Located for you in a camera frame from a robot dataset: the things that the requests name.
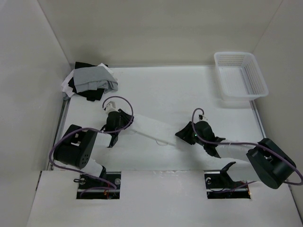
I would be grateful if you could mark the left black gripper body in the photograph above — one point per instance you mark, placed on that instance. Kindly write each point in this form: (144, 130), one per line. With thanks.
(119, 127)

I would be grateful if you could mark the white tank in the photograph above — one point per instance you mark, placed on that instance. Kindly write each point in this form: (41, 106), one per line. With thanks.
(154, 129)
(67, 91)

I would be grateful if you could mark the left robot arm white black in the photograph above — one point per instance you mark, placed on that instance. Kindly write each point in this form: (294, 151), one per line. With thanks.
(76, 146)

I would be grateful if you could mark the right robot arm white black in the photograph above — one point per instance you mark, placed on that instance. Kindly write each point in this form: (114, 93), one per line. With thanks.
(271, 164)

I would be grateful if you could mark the black folded tank top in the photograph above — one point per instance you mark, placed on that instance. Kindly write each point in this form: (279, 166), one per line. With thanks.
(90, 95)

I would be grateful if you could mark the grey folded tank top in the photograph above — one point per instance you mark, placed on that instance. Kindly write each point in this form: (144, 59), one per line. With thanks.
(93, 78)

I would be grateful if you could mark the white folded tank top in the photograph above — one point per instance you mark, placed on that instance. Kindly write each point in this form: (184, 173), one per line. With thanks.
(67, 91)

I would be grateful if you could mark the white plastic mesh basket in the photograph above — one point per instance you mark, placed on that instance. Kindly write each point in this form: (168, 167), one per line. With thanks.
(239, 76)

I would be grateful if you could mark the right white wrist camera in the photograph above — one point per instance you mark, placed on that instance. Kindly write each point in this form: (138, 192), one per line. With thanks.
(202, 117)

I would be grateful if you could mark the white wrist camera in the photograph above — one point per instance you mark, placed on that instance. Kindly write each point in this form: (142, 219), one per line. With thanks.
(202, 117)
(110, 106)

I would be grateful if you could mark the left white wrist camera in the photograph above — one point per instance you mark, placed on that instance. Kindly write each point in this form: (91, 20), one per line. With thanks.
(110, 106)

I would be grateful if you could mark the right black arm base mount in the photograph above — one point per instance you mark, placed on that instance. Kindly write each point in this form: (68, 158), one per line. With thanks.
(219, 185)

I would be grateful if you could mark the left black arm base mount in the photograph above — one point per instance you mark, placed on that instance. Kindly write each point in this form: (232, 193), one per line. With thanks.
(93, 189)

